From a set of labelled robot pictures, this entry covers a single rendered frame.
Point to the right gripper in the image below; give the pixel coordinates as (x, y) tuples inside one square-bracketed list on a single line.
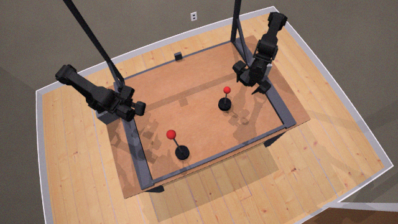
[(139, 106)]

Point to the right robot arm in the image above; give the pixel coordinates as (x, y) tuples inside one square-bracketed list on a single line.
[(99, 95)]

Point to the black metal frame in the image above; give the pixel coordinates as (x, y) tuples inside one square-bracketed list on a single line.
[(114, 71)]

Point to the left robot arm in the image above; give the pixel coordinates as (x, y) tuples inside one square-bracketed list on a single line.
[(267, 48)]

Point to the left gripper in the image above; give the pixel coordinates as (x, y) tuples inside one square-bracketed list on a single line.
[(239, 68)]

